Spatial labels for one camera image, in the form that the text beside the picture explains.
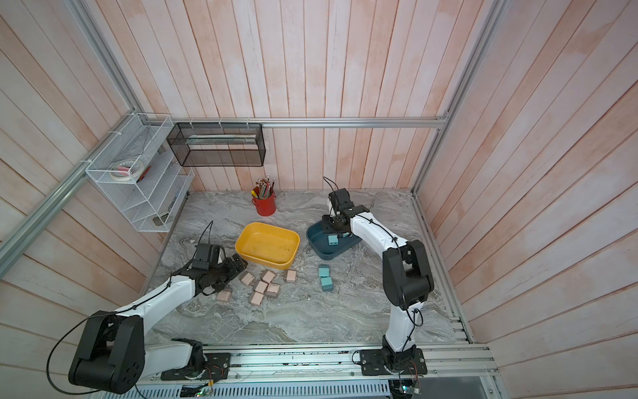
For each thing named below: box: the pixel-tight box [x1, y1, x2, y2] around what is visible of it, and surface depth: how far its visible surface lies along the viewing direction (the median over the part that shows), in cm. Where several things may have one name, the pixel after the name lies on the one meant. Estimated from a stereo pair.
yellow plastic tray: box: [235, 221, 301, 271], surface depth 103 cm
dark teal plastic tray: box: [306, 220, 364, 261], surface depth 102 cm
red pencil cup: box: [250, 173, 277, 217], surface depth 106 cm
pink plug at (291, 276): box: [285, 269, 298, 283], surface depth 92 cm
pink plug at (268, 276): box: [262, 270, 275, 284], surface depth 92 cm
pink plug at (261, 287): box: [254, 280, 270, 295], surface depth 90 cm
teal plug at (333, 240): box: [327, 235, 339, 247], surface depth 102 cm
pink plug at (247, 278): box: [240, 271, 256, 286], surface depth 91 cm
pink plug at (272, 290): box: [264, 282, 280, 298], surface depth 88 cm
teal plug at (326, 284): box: [320, 276, 334, 292], surface depth 91 cm
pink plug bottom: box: [250, 291, 264, 306], surface depth 87 cm
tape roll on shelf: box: [109, 158, 145, 182], surface depth 75 cm
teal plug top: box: [318, 264, 330, 277], surface depth 94 cm
